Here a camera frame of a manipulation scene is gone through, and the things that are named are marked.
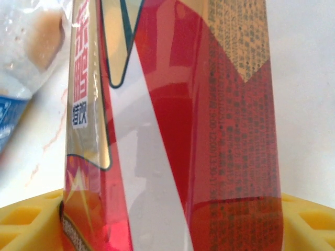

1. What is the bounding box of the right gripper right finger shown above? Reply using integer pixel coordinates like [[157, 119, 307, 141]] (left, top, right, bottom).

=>
[[280, 192, 335, 251]]

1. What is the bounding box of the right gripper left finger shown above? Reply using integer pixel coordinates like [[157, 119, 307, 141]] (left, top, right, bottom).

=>
[[0, 188, 65, 251]]

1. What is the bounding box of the red label tea bottle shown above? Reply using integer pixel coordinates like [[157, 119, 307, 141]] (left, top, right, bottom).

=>
[[61, 0, 285, 251]]

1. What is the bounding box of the blue yellow label bottle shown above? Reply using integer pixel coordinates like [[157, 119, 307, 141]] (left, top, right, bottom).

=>
[[0, 0, 73, 156]]

